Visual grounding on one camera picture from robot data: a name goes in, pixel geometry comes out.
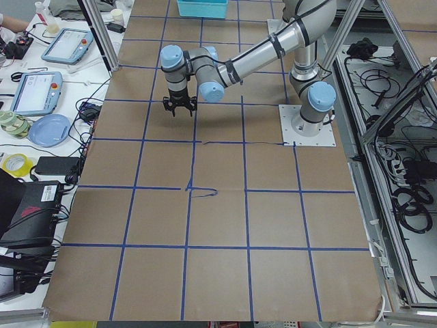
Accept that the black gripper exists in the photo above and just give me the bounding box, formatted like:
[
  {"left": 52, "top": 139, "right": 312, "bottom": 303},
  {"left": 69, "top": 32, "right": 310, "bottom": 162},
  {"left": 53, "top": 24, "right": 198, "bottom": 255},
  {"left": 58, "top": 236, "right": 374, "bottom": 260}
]
[{"left": 163, "top": 94, "right": 197, "bottom": 117}]

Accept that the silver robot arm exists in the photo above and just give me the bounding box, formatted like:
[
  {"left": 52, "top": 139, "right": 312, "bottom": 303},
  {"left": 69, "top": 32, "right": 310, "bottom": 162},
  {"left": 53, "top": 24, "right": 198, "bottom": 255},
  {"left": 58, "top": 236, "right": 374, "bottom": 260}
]
[{"left": 160, "top": 0, "right": 337, "bottom": 137}]

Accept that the light blue plastic bin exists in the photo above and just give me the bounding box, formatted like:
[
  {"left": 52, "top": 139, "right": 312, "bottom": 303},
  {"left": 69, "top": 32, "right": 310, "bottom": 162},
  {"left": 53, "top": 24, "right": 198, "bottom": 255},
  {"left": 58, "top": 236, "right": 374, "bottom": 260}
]
[{"left": 177, "top": 0, "right": 228, "bottom": 19}]

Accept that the upper blue teach pendant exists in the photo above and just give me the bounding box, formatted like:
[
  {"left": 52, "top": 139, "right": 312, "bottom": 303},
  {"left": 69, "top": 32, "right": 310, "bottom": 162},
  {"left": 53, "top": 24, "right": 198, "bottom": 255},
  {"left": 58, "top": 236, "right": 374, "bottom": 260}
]
[{"left": 41, "top": 28, "right": 94, "bottom": 65}]

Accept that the blue teach pendant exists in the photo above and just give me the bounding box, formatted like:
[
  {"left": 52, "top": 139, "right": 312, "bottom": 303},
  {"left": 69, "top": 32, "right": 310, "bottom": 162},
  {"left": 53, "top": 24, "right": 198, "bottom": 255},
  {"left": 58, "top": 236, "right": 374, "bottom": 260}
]
[
  {"left": 11, "top": 72, "right": 64, "bottom": 116},
  {"left": 41, "top": 28, "right": 94, "bottom": 65}
]

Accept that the light blue plate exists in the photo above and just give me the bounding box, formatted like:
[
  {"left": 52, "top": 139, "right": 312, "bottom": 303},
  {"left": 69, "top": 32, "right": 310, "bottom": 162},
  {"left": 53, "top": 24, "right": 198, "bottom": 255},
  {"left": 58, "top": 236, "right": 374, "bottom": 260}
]
[{"left": 27, "top": 114, "right": 71, "bottom": 148}]

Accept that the lower blue teach pendant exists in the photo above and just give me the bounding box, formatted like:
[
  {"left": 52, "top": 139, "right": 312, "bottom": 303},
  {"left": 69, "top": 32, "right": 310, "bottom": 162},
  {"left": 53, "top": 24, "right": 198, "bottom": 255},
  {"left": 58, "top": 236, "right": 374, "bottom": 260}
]
[{"left": 11, "top": 72, "right": 64, "bottom": 116}]

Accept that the yellow tape roll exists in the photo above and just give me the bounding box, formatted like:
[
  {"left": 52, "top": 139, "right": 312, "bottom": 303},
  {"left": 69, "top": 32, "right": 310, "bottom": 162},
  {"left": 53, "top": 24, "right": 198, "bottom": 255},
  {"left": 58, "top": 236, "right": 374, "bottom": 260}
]
[{"left": 2, "top": 154, "right": 33, "bottom": 178}]

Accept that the black electronics box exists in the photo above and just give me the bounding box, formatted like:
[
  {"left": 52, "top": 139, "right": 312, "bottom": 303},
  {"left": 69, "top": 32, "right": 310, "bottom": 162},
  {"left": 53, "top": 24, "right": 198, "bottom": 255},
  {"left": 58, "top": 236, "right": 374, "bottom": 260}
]
[{"left": 1, "top": 170, "right": 64, "bottom": 249}]

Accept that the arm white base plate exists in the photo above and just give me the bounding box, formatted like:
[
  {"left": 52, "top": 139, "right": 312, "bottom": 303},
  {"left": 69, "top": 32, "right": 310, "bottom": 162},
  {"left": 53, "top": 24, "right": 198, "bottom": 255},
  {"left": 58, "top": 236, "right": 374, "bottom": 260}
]
[{"left": 279, "top": 105, "right": 336, "bottom": 147}]

